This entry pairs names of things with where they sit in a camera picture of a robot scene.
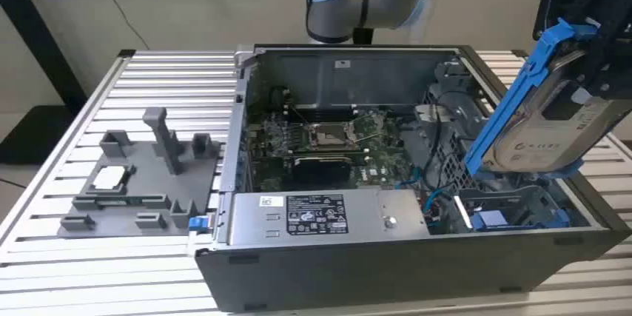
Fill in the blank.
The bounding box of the grey metal drive cage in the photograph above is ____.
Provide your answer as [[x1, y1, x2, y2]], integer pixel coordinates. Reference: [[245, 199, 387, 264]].
[[399, 82, 509, 192]]

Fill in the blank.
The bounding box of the metal socket cover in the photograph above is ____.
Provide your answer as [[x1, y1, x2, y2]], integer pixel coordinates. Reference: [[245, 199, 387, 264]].
[[351, 112, 387, 138]]

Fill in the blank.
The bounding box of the green motherboard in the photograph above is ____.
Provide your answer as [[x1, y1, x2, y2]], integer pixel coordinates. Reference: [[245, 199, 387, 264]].
[[245, 105, 421, 192]]

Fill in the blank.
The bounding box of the CPU socket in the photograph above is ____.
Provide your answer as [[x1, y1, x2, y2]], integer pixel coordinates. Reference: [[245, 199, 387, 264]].
[[307, 122, 359, 148]]

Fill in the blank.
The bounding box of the thin locking lever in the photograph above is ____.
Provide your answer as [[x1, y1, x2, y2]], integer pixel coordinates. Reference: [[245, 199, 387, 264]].
[[291, 104, 315, 126]]

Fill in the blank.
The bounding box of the black graphics card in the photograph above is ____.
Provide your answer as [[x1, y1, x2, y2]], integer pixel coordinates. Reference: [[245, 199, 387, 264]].
[[291, 155, 355, 189]]

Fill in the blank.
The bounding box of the power supply label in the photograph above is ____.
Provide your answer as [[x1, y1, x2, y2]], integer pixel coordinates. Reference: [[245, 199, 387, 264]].
[[284, 193, 349, 236]]

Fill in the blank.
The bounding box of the open black PC case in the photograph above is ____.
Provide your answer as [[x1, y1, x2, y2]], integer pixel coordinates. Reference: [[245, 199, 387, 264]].
[[187, 43, 632, 313]]

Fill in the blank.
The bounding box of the silver power supply unit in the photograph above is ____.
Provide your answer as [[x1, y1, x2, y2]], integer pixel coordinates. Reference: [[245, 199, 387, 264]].
[[227, 188, 428, 246]]

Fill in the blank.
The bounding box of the blue case latch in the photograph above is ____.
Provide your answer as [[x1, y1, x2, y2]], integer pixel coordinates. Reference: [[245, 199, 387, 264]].
[[188, 215, 208, 235]]

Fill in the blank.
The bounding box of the grey parts rack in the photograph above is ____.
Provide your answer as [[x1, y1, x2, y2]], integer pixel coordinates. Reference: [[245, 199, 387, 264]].
[[56, 107, 228, 239]]

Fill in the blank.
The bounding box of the silver CPU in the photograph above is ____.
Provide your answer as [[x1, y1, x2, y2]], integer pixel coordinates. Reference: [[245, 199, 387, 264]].
[[92, 167, 132, 190]]

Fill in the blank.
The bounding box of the green RAM stick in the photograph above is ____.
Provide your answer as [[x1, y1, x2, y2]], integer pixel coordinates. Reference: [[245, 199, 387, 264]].
[[95, 197, 165, 209]]

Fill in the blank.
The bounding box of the long black wire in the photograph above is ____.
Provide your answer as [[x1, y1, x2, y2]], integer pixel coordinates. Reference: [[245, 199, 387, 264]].
[[421, 90, 495, 189]]

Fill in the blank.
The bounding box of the blue data wire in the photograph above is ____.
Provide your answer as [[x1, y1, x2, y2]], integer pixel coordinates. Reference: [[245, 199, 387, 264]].
[[396, 177, 459, 235]]

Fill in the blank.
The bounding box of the thin black wall cable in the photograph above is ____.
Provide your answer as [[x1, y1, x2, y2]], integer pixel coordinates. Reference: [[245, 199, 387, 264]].
[[81, 0, 152, 51]]

